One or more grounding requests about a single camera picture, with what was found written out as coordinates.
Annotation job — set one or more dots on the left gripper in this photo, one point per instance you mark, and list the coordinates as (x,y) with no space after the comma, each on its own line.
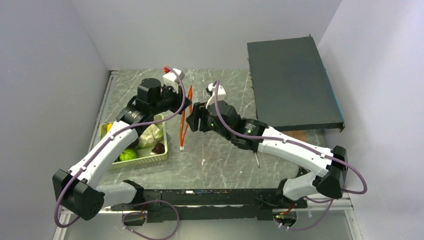
(178,95)

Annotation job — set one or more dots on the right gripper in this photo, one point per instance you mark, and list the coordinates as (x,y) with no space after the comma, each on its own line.
(199,111)

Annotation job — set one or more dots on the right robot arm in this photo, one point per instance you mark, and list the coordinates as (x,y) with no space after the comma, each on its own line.
(327,169)

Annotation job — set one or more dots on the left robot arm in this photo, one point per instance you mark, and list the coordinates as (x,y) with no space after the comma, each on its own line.
(78,189)

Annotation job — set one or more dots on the green plastic basket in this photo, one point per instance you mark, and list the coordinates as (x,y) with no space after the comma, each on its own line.
(144,155)

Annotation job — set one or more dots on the yellow toy fruit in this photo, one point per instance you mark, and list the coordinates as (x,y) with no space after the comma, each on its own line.
(109,126)

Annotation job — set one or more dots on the dark red toy fruit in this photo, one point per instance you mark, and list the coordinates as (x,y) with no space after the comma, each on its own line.
(159,148)

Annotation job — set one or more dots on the dark green metal case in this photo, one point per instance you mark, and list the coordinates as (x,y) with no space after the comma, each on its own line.
(291,87)

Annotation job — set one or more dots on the black pliers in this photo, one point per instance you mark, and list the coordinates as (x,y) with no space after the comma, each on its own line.
(301,172)

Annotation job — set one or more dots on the wooden board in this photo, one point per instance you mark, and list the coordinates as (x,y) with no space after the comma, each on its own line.
(313,136)

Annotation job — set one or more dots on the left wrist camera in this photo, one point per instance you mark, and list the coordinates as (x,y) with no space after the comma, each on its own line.
(169,79)

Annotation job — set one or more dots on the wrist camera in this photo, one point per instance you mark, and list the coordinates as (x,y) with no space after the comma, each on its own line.
(216,92)
(169,79)

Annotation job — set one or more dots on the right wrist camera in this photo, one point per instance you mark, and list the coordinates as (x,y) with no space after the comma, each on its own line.
(216,92)

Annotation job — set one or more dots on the green handled screwdriver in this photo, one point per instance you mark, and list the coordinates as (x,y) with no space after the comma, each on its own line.
(257,160)

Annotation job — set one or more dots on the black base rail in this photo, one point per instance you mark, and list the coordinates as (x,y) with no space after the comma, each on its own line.
(213,204)

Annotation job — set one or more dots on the aluminium frame rail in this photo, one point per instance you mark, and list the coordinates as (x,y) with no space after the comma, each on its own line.
(62,220)

